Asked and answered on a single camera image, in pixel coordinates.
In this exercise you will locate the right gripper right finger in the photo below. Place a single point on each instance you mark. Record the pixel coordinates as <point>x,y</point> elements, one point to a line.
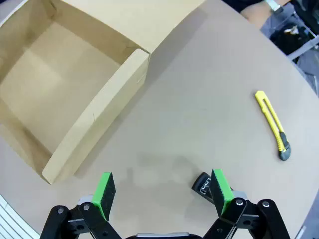
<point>221,191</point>

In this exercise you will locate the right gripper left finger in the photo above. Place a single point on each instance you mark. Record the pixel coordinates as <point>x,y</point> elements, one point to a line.
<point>99,196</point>

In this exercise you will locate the black stapler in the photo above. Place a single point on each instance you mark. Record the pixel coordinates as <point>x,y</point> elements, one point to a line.
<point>202,185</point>

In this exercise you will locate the yellow utility knife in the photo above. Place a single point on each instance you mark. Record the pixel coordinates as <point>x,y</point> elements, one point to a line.
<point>282,142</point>

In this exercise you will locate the brown cardboard box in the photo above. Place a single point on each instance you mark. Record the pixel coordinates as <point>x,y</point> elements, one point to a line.
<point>62,87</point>

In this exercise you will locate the person's left hand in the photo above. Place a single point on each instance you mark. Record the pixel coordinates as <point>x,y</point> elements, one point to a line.
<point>256,15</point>

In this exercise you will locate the black bag with keys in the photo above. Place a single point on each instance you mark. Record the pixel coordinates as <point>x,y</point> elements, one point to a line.
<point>294,22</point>

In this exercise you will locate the person in purple jacket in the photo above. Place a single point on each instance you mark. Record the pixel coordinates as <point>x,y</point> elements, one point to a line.
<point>249,3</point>

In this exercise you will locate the silver wristwatch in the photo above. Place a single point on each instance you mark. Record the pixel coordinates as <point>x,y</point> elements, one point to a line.
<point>274,5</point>

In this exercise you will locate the aluminium slotted base plate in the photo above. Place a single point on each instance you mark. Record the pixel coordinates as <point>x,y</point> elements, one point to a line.
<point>10,219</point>

